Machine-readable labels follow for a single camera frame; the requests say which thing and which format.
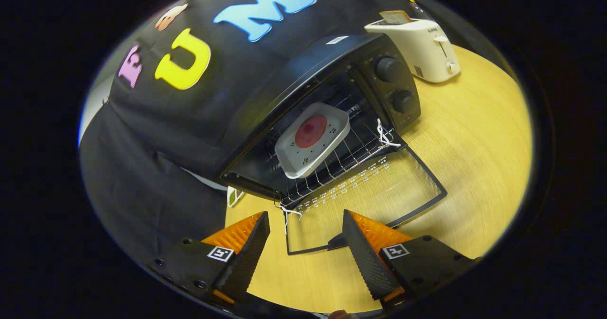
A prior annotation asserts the white square plate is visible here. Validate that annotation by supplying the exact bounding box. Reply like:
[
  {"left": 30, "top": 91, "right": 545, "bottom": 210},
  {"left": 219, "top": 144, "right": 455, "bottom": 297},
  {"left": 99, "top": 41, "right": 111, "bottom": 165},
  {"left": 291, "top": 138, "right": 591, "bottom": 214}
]
[{"left": 275, "top": 102, "right": 351, "bottom": 180}]

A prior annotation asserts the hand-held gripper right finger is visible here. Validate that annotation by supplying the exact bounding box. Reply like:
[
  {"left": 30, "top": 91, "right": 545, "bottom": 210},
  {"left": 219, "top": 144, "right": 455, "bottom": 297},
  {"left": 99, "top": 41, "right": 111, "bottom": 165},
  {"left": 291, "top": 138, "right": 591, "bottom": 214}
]
[{"left": 342, "top": 209, "right": 477, "bottom": 308}]

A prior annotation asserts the black backdrop cloth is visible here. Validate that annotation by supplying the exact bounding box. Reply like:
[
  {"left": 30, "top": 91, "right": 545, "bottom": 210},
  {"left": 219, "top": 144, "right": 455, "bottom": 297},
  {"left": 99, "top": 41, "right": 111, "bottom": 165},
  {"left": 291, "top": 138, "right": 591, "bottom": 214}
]
[{"left": 78, "top": 0, "right": 427, "bottom": 267}]

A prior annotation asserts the metal wire oven rack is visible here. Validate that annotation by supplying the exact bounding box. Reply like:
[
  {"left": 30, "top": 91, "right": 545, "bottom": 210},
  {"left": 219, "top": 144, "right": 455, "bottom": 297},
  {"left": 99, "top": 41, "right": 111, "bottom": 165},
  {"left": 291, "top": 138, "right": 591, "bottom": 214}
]
[{"left": 266, "top": 120, "right": 404, "bottom": 208}]

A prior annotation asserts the pink ham slice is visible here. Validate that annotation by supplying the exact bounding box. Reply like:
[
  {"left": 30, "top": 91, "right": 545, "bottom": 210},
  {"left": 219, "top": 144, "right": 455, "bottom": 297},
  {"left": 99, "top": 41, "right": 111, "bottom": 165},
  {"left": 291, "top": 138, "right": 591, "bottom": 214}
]
[{"left": 295, "top": 114, "right": 328, "bottom": 149}]

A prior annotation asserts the brown bread slice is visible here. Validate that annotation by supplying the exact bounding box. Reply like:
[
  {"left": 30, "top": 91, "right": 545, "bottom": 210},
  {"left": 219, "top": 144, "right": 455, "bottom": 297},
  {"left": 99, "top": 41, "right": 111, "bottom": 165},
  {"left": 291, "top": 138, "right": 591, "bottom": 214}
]
[{"left": 379, "top": 10, "right": 412, "bottom": 25}]

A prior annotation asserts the white string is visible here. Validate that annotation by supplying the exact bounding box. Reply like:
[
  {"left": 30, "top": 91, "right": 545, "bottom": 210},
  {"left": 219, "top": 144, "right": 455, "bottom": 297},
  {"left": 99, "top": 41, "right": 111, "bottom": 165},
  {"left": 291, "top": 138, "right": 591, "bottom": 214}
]
[
  {"left": 376, "top": 118, "right": 401, "bottom": 148},
  {"left": 274, "top": 203, "right": 303, "bottom": 234}
]

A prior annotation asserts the black toaster oven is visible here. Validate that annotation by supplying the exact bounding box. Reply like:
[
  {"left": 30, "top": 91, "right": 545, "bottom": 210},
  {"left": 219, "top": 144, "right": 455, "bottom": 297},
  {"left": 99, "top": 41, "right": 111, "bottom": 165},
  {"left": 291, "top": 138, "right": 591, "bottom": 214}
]
[{"left": 219, "top": 34, "right": 448, "bottom": 255}]

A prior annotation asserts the cream pop-up toaster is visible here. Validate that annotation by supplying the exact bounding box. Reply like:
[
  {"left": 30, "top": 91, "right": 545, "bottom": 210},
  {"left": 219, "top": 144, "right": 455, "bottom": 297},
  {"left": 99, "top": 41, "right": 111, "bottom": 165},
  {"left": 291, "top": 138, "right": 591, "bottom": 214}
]
[{"left": 364, "top": 10, "right": 461, "bottom": 83}]

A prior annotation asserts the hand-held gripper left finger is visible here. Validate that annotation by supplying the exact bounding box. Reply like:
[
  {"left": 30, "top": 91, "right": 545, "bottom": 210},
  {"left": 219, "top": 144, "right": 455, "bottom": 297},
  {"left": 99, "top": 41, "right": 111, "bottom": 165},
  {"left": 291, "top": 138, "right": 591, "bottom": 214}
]
[{"left": 147, "top": 211, "right": 271, "bottom": 305}]

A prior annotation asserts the white divided dish with beans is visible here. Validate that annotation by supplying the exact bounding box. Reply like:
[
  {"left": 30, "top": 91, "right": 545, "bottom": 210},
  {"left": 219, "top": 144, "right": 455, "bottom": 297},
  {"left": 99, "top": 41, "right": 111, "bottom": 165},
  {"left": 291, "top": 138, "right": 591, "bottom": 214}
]
[{"left": 227, "top": 185, "right": 245, "bottom": 208}]

